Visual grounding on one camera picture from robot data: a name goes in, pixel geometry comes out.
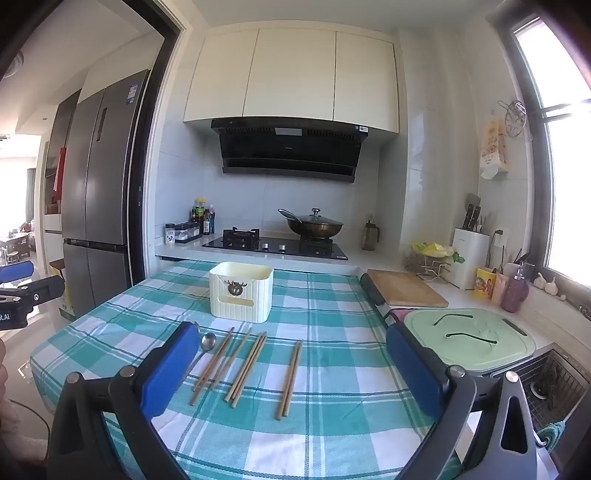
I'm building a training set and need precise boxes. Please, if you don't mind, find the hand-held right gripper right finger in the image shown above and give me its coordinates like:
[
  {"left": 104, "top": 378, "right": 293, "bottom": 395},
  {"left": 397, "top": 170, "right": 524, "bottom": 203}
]
[{"left": 385, "top": 323, "right": 541, "bottom": 480}]

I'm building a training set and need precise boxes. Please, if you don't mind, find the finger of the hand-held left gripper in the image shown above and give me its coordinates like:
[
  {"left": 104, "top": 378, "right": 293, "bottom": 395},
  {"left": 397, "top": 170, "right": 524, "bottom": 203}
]
[
  {"left": 13, "top": 276, "right": 66, "bottom": 308},
  {"left": 0, "top": 261, "right": 36, "bottom": 283}
]

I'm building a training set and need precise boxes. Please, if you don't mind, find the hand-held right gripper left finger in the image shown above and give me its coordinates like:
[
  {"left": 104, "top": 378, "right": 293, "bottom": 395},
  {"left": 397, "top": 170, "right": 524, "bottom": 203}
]
[{"left": 46, "top": 320, "right": 201, "bottom": 480}]

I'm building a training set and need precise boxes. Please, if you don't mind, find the metal spoon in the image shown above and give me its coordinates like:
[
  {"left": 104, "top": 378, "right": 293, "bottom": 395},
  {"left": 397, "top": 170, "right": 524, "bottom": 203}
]
[{"left": 185, "top": 332, "right": 217, "bottom": 381}]

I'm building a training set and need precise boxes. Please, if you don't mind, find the bunch of wooden chopsticks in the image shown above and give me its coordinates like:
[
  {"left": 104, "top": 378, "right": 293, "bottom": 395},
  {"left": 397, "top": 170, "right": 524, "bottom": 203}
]
[{"left": 190, "top": 327, "right": 304, "bottom": 421}]

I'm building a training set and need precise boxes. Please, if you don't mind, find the cream ribbed utensil holder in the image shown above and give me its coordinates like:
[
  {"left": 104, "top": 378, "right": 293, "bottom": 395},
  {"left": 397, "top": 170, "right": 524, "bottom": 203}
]
[{"left": 209, "top": 261, "right": 274, "bottom": 324}]

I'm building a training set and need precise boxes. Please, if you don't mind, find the cardboard box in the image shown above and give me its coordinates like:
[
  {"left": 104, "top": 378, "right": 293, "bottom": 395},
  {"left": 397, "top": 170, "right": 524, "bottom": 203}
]
[{"left": 48, "top": 258, "right": 78, "bottom": 320}]

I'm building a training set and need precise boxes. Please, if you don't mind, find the green plastic lid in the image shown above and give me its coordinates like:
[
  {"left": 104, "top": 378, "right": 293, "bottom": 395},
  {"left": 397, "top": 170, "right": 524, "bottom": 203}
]
[{"left": 403, "top": 308, "right": 537, "bottom": 371}]

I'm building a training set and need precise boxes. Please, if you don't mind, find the wooden cutting board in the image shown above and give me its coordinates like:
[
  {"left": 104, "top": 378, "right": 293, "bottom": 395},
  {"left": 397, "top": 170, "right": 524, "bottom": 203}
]
[{"left": 367, "top": 269, "right": 450, "bottom": 308}]

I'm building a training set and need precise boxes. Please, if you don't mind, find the teal checked tablecloth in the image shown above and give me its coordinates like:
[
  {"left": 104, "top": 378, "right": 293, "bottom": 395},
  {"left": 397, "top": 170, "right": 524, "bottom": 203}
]
[{"left": 30, "top": 261, "right": 465, "bottom": 480}]

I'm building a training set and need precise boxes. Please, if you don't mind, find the red hanging cloth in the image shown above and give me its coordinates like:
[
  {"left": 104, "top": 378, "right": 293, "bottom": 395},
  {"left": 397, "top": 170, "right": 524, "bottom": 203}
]
[{"left": 52, "top": 147, "right": 66, "bottom": 204}]

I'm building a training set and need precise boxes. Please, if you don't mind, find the grey refrigerator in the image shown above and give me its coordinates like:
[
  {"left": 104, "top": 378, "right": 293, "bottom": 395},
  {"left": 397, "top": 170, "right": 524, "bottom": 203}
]
[{"left": 60, "top": 69, "right": 152, "bottom": 319}]

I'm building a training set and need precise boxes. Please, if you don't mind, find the pink cup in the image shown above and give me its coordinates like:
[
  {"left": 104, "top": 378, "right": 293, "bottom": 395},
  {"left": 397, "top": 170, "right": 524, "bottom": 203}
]
[{"left": 491, "top": 272, "right": 509, "bottom": 304}]

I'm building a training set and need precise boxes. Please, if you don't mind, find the basket with yellow bags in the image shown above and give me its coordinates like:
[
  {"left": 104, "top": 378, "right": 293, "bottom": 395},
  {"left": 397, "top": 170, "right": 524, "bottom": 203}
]
[{"left": 412, "top": 241, "right": 466, "bottom": 265}]

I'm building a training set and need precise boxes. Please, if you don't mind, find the white knife block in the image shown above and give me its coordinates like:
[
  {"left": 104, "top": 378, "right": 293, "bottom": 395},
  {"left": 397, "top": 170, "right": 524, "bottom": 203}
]
[{"left": 449, "top": 227, "right": 490, "bottom": 290}]

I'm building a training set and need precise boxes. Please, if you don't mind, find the purple soap bottle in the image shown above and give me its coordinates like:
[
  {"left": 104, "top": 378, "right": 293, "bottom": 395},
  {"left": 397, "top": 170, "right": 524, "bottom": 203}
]
[{"left": 501, "top": 267, "right": 530, "bottom": 313}]

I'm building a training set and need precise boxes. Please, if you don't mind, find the dark glass pitcher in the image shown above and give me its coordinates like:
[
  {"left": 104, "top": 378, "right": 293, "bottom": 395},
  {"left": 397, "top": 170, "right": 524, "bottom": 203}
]
[{"left": 361, "top": 220, "right": 380, "bottom": 251}]

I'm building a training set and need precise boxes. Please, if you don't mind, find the steel sink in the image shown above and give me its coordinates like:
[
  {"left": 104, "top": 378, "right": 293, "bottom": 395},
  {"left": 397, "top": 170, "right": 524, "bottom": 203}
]
[{"left": 496, "top": 347, "right": 591, "bottom": 446}]

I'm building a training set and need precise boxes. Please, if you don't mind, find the teal towel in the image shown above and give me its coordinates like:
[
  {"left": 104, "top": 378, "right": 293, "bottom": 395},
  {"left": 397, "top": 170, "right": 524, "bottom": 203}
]
[{"left": 536, "top": 420, "right": 567, "bottom": 452}]

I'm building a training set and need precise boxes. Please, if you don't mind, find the black gas stove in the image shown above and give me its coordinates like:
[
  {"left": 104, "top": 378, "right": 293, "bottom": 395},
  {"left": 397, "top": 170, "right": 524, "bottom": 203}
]
[{"left": 202, "top": 227, "right": 348, "bottom": 260}]

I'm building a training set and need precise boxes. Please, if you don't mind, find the dark wok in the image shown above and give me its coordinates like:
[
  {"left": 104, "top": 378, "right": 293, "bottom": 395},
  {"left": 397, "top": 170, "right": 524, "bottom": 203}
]
[{"left": 278, "top": 209, "right": 345, "bottom": 241}]

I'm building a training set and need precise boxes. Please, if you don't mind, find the glass wok lid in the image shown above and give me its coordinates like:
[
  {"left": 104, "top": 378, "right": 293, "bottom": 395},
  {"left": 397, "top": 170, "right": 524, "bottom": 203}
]
[{"left": 288, "top": 208, "right": 343, "bottom": 227}]

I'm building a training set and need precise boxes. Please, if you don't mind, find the hanging printed bag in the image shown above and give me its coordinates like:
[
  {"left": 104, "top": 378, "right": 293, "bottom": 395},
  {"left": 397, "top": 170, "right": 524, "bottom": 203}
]
[{"left": 479, "top": 117, "right": 511, "bottom": 180}]

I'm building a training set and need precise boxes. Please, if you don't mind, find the window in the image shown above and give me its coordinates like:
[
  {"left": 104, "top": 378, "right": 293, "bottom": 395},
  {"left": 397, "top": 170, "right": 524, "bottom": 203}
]
[{"left": 487, "top": 7, "right": 591, "bottom": 319}]

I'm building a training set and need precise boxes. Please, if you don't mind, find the black range hood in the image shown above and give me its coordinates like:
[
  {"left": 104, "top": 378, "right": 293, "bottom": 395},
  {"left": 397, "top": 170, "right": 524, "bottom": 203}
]
[{"left": 211, "top": 119, "right": 369, "bottom": 184}]

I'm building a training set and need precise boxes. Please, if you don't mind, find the wire basket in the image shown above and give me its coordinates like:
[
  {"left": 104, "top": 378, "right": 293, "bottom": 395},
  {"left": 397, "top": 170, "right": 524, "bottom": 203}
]
[{"left": 405, "top": 249, "right": 455, "bottom": 282}]

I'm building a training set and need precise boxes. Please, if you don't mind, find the black cable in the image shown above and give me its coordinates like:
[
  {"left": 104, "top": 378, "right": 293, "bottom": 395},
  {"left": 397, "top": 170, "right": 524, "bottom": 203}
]
[{"left": 7, "top": 398, "right": 52, "bottom": 464}]

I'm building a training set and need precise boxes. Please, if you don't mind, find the black door frame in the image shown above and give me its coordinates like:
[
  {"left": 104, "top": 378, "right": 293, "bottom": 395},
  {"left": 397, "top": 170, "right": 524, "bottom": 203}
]
[{"left": 0, "top": 0, "right": 186, "bottom": 305}]

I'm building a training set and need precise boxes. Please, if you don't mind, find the round wire trivet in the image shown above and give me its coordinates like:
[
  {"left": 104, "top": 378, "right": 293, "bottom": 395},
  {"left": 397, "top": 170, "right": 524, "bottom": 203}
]
[{"left": 500, "top": 99, "right": 528, "bottom": 139}]

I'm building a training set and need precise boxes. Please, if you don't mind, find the white wall cabinet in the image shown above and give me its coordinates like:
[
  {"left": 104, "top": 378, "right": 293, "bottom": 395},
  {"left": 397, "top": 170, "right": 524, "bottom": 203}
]
[{"left": 183, "top": 28, "right": 400, "bottom": 134}]

